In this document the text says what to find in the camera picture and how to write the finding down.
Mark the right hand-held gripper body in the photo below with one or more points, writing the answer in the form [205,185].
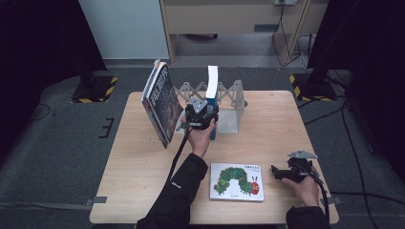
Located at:
[299,170]

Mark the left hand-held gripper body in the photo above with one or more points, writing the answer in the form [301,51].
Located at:
[199,116]

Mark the grey metal expandable book rack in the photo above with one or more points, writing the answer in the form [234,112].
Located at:
[230,105]

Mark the thick blue book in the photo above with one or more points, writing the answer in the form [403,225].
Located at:
[212,82]

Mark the dark cover book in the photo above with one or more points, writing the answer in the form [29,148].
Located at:
[164,105]

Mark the white caterpillar picture book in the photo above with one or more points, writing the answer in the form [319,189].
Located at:
[237,181]

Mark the thin colourful book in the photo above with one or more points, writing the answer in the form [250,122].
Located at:
[149,79]

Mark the person's right hand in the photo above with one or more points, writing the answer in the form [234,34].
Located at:
[305,192]

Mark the person's left hand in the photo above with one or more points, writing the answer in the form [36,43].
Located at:
[201,141]

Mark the grey tape strip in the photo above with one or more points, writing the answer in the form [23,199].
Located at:
[332,200]
[97,200]

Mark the black yellow striped stand base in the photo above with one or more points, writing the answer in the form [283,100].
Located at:
[95,90]
[313,89]

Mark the light wooden cabinet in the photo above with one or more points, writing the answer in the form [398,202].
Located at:
[223,17]

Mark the black curtain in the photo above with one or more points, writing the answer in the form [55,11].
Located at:
[375,63]
[38,47]

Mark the white wall socket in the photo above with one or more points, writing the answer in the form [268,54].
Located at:
[285,2]

